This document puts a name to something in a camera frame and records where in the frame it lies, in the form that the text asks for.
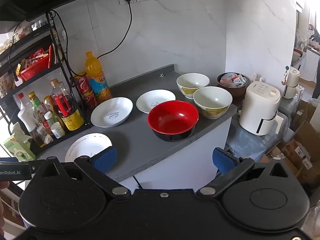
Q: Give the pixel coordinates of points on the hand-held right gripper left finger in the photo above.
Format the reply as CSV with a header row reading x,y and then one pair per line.
x,y
106,158

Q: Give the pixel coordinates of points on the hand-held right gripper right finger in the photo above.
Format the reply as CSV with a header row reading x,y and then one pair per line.
x,y
222,160

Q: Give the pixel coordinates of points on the white plate blue script print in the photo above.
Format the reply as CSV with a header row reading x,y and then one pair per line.
x,y
111,112

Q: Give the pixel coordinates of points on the red and black bowl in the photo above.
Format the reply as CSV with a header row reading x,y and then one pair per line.
x,y
172,118

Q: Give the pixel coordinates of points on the white cabinet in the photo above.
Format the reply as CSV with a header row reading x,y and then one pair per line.
x,y
200,152

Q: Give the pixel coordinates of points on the white plate orange rim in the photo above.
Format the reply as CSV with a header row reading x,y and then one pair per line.
x,y
85,146

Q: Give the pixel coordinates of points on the green tissue box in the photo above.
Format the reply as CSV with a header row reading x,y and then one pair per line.
x,y
12,145

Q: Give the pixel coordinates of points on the grey plastic cover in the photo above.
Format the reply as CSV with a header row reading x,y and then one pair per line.
x,y
245,143

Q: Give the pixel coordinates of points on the glass oil dispenser white top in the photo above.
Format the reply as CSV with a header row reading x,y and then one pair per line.
x,y
35,137

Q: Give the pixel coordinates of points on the black storage rack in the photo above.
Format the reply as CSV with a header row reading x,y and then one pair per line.
x,y
63,138

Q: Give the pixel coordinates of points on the flat cardboard box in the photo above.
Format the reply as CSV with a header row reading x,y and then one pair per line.
x,y
280,161

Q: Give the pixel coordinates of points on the tomato label sauce bottle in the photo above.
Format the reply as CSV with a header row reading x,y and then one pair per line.
x,y
48,123

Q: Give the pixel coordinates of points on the white bowl yellow pattern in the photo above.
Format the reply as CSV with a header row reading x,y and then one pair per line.
x,y
212,100
192,81

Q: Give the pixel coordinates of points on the white air fryer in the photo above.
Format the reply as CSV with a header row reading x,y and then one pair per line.
x,y
257,110

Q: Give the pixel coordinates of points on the red soda can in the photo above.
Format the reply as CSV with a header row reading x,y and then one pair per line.
x,y
89,100
82,83

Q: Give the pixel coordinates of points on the green yellow label bottle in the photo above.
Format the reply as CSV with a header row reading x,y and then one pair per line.
x,y
36,107

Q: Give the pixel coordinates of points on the brown bowl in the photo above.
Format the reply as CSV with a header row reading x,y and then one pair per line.
x,y
235,92

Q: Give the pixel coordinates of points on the clear bottle red cap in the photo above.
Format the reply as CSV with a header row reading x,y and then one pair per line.
x,y
22,102

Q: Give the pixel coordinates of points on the small white plate blue print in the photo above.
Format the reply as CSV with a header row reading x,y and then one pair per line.
x,y
155,99

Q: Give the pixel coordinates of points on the brown sauce bottle yellow cap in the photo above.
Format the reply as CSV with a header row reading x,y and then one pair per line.
x,y
48,102

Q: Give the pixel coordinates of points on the orange juice bottle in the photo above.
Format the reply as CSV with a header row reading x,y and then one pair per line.
x,y
96,80

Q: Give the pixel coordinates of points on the small white orange packet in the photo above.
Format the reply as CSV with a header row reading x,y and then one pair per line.
x,y
238,80

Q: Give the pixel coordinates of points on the large cardboard box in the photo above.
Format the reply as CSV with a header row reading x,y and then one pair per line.
x,y
303,140

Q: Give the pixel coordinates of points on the white electric kettle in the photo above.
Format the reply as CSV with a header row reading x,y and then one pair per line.
x,y
291,82

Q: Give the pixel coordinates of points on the red plastic basket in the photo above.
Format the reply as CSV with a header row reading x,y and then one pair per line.
x,y
35,68

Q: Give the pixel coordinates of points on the row of spice jars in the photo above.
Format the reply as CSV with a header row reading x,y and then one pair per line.
x,y
38,26

